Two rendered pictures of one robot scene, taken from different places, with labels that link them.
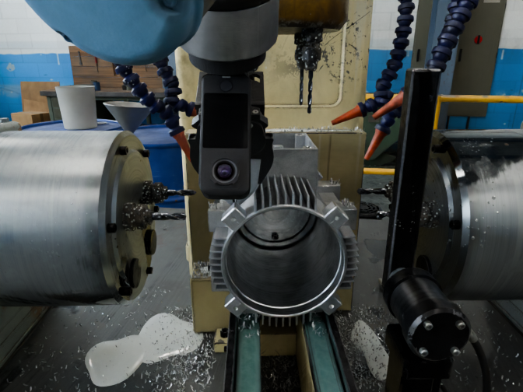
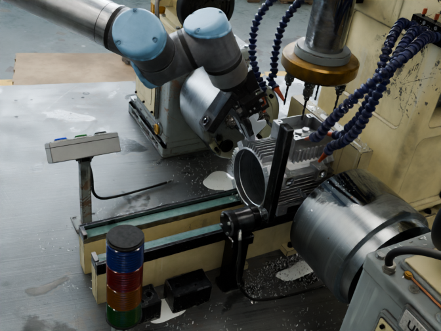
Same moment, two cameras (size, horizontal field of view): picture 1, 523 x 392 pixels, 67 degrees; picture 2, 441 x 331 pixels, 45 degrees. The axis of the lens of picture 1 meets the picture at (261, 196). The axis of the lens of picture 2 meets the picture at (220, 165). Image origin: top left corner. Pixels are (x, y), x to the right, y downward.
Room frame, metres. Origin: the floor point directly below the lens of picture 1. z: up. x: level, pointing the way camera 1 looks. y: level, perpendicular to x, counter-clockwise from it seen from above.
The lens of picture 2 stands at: (-0.19, -0.93, 1.80)
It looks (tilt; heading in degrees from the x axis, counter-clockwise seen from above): 34 degrees down; 59
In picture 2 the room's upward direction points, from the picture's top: 8 degrees clockwise
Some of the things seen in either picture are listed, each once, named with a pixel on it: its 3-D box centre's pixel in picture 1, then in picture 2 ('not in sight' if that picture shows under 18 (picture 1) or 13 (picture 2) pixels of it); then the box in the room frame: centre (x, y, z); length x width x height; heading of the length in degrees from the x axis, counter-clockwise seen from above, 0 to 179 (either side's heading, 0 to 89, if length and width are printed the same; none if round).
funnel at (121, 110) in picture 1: (132, 127); not in sight; (2.01, 0.65, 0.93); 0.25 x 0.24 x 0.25; 171
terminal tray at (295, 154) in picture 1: (278, 163); (300, 138); (0.58, -0.02, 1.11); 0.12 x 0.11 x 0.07; 2
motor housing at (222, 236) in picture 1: (279, 232); (281, 171); (0.54, -0.03, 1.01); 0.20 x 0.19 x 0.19; 2
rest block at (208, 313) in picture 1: (213, 295); not in sight; (0.61, 0.09, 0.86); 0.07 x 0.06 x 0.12; 91
